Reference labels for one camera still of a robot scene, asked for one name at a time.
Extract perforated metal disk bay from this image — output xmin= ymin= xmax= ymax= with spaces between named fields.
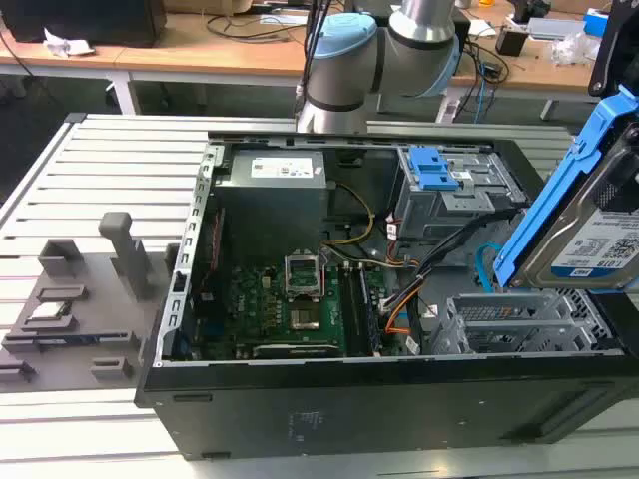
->
xmin=429 ymin=290 xmax=616 ymax=356

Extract grey power supply unit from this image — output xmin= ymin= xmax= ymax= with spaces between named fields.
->
xmin=213 ymin=149 xmax=329 ymax=256

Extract blue box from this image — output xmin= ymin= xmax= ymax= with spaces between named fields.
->
xmin=582 ymin=6 xmax=609 ymax=32

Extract black expansion slot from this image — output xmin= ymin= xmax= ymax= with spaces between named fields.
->
xmin=251 ymin=340 xmax=346 ymax=359

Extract orange wire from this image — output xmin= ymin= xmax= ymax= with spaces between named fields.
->
xmin=384 ymin=292 xmax=416 ymax=336

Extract green motherboard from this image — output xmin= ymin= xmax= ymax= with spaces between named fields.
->
xmin=194 ymin=258 xmax=403 ymax=360

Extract blue disk wire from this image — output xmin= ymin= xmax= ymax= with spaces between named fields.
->
xmin=475 ymin=241 xmax=503 ymax=296

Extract black desk cables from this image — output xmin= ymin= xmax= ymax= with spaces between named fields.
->
xmin=206 ymin=12 xmax=320 ymax=42

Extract hard disk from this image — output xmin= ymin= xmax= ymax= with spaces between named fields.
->
xmin=492 ymin=83 xmax=639 ymax=293

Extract flat silver box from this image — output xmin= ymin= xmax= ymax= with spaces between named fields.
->
xmin=525 ymin=16 xmax=586 ymax=40

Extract yellow power wire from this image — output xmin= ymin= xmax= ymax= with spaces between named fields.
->
xmin=322 ymin=181 xmax=378 ymax=246

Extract RAM stick in slot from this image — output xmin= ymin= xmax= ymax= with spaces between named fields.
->
xmin=356 ymin=265 xmax=384 ymax=356

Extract dark RAM stick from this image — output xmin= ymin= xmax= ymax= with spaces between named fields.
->
xmin=3 ymin=332 xmax=102 ymax=349

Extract large black box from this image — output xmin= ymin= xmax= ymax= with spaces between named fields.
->
xmin=3 ymin=0 xmax=168 ymax=50

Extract black open PC case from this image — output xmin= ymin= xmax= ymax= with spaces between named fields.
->
xmin=134 ymin=130 xmax=639 ymax=463

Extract gold chipset heat sink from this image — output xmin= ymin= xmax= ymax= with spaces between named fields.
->
xmin=289 ymin=308 xmax=322 ymax=332

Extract blue plastic bay latch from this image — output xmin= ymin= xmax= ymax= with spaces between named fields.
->
xmin=405 ymin=146 xmax=458 ymax=194

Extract small black box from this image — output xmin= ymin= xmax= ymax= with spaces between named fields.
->
xmin=494 ymin=26 xmax=529 ymax=57

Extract black disk wire bundle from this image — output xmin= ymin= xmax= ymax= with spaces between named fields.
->
xmin=379 ymin=213 xmax=516 ymax=313

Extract wooden desk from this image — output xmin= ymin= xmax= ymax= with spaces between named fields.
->
xmin=0 ymin=8 xmax=603 ymax=92

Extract metal disk bay cage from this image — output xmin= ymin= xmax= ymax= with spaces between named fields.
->
xmin=395 ymin=146 xmax=531 ymax=241

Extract grey parts rack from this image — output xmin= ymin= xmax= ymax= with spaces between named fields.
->
xmin=0 ymin=211 xmax=182 ymax=391

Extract CPU socket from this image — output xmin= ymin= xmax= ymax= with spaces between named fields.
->
xmin=282 ymin=253 xmax=326 ymax=301

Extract clear plastic bag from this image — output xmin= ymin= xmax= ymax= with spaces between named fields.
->
xmin=550 ymin=30 xmax=602 ymax=65

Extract crumpled white paper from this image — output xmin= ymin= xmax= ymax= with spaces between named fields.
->
xmin=42 ymin=26 xmax=95 ymax=57

